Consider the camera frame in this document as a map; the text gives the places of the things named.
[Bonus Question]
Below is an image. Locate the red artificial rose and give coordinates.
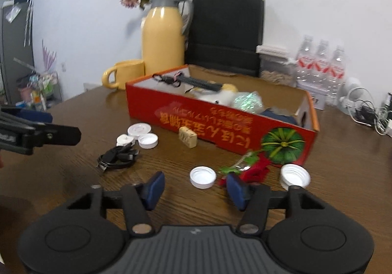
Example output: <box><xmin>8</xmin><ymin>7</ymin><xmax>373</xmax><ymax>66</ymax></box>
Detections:
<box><xmin>218</xmin><ymin>151</ymin><xmax>270</xmax><ymax>187</ymax></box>

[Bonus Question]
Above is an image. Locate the short black usb cable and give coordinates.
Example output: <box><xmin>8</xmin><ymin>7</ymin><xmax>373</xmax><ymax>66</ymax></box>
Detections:
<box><xmin>96</xmin><ymin>142</ymin><xmax>140</xmax><ymax>173</ymax></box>

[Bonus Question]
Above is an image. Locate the large white bottle cap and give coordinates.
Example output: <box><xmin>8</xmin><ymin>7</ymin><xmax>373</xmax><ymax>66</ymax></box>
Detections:
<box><xmin>189</xmin><ymin>166</ymin><xmax>217</xmax><ymax>190</ymax></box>

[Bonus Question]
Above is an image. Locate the dark blue zip pouch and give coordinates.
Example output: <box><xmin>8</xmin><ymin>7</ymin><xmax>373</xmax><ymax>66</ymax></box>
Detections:
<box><xmin>260</xmin><ymin>107</ymin><xmax>298</xmax><ymax>125</ymax></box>

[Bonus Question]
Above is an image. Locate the white yellow plush hamster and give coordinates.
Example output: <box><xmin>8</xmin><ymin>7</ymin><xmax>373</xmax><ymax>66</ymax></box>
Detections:
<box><xmin>192</xmin><ymin>84</ymin><xmax>239</xmax><ymax>107</ymax></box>

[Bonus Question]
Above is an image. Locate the braided black cable bundle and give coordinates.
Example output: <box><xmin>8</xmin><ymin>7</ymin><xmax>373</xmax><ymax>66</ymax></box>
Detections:
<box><xmin>151</xmin><ymin>71</ymin><xmax>224</xmax><ymax>92</ymax></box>

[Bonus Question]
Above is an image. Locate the storage rack with items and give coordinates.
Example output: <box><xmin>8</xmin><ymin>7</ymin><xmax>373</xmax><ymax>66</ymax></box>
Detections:
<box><xmin>16</xmin><ymin>72</ymin><xmax>62</xmax><ymax>111</ymax></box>

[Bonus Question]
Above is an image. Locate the white bottle cap right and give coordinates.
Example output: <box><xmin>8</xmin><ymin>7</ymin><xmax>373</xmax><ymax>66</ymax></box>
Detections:
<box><xmin>280</xmin><ymin>163</ymin><xmax>311</xmax><ymax>190</ymax></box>

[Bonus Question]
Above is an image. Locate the small white round cap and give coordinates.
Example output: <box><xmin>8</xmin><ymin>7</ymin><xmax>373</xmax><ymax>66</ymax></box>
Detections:
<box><xmin>116</xmin><ymin>134</ymin><xmax>135</xmax><ymax>147</ymax></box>

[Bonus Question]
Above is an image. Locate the white round disc cap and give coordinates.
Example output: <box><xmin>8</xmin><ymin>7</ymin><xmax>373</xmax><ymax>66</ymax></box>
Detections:
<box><xmin>127</xmin><ymin>123</ymin><xmax>151</xmax><ymax>140</ymax></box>

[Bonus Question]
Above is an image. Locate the dark refrigerator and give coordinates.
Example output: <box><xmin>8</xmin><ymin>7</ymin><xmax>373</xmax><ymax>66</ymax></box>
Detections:
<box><xmin>1</xmin><ymin>0</ymin><xmax>35</xmax><ymax>104</ymax></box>

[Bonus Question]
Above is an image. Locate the red cardboard box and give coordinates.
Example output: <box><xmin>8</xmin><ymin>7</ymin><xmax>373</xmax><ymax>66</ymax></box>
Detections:
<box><xmin>126</xmin><ymin>65</ymin><xmax>319</xmax><ymax>165</ymax></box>

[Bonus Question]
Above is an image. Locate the yellow ceramic mug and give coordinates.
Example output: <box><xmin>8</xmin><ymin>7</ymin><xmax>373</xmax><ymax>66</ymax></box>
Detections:
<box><xmin>102</xmin><ymin>60</ymin><xmax>145</xmax><ymax>90</ymax></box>

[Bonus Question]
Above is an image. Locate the small metal tin box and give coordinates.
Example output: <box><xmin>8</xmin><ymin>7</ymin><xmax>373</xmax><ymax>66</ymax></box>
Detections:
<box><xmin>297</xmin><ymin>81</ymin><xmax>328</xmax><ymax>110</ymax></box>

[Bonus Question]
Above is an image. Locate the clear snack container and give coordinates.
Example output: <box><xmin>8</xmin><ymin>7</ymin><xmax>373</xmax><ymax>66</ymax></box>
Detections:
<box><xmin>260</xmin><ymin>57</ymin><xmax>297</xmax><ymax>87</ymax></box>

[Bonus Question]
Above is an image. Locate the water bottle right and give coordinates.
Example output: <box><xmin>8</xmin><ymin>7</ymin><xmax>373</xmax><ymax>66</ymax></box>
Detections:
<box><xmin>326</xmin><ymin>46</ymin><xmax>345</xmax><ymax>106</ymax></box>

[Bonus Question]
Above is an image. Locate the water bottle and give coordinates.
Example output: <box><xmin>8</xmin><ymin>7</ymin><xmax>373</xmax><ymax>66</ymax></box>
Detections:
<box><xmin>312</xmin><ymin>40</ymin><xmax>330</xmax><ymax>87</ymax></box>
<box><xmin>326</xmin><ymin>46</ymin><xmax>345</xmax><ymax>106</ymax></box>
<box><xmin>296</xmin><ymin>35</ymin><xmax>314</xmax><ymax>82</ymax></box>

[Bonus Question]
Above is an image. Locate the water bottle left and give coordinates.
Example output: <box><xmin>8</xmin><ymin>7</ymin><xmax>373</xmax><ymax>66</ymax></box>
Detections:
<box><xmin>296</xmin><ymin>35</ymin><xmax>314</xmax><ymax>82</ymax></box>

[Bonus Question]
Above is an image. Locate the white flat box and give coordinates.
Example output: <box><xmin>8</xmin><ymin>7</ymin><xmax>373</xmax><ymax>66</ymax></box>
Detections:
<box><xmin>256</xmin><ymin>45</ymin><xmax>289</xmax><ymax>59</ymax></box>

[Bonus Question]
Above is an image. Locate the water bottle middle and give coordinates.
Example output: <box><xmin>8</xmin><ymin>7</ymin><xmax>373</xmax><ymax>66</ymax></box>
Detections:
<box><xmin>312</xmin><ymin>40</ymin><xmax>330</xmax><ymax>87</ymax></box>

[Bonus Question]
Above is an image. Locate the yellow thermos jug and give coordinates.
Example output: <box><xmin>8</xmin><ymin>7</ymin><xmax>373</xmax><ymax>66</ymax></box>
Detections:
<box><xmin>142</xmin><ymin>0</ymin><xmax>193</xmax><ymax>75</ymax></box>

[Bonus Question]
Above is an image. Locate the black paper shopping bag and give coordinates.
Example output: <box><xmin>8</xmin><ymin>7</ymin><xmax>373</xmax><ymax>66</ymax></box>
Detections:
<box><xmin>185</xmin><ymin>0</ymin><xmax>265</xmax><ymax>77</ymax></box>

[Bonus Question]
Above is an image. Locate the tangle of charger cables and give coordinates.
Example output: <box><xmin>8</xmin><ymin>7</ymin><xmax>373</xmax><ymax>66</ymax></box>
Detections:
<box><xmin>345</xmin><ymin>86</ymin><xmax>392</xmax><ymax>138</ymax></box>

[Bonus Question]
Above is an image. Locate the white round camera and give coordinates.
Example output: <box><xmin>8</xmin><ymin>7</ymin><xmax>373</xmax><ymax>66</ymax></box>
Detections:
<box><xmin>338</xmin><ymin>77</ymin><xmax>363</xmax><ymax>115</ymax></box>

